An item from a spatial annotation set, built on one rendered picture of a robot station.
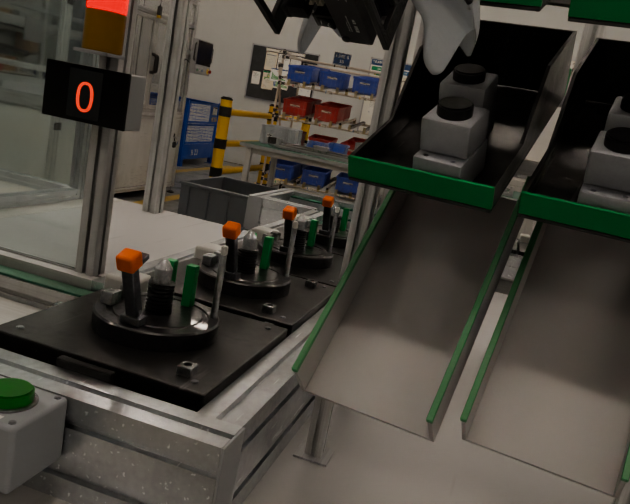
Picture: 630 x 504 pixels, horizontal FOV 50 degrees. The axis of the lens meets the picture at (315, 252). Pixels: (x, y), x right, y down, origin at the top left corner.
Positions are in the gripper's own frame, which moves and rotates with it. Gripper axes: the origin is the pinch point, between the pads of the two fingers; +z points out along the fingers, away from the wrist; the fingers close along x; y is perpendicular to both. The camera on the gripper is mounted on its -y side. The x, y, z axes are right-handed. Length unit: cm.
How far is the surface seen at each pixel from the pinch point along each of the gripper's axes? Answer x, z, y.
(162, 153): -105, 110, -21
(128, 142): -433, 456, -131
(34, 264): -55, 34, 23
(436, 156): 1.1, 13.2, 3.3
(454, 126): 2.3, 11.3, 1.2
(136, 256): -25.2, 15.8, 19.0
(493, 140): 2.9, 23.1, -3.7
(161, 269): -27.1, 23.1, 18.7
